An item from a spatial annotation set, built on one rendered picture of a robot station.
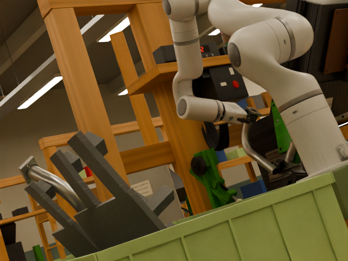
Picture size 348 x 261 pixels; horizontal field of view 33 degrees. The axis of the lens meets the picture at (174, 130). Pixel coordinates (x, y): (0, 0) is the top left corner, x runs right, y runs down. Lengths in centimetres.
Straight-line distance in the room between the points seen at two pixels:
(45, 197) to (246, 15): 77
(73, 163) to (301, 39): 73
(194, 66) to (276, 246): 121
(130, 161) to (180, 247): 150
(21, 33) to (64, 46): 756
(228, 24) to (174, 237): 94
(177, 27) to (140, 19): 51
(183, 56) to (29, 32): 763
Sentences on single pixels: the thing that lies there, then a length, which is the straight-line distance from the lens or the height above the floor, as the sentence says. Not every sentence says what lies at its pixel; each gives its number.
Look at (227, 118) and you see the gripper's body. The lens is 216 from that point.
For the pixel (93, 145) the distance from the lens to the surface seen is 90.
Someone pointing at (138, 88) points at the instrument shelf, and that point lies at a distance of 239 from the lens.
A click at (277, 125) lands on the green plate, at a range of 232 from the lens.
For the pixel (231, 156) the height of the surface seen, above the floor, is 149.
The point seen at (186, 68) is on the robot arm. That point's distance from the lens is 203.
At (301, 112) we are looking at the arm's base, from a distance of 148.
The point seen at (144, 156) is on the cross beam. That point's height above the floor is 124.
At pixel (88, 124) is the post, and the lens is 217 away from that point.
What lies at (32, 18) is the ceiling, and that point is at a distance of 947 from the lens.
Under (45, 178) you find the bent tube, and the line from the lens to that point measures 124.
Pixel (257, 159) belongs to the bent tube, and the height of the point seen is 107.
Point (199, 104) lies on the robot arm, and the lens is 209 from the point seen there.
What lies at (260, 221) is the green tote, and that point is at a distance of 89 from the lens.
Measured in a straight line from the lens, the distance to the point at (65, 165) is 106.
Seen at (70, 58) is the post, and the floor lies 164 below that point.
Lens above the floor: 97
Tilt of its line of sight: 8 degrees up
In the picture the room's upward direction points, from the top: 19 degrees counter-clockwise
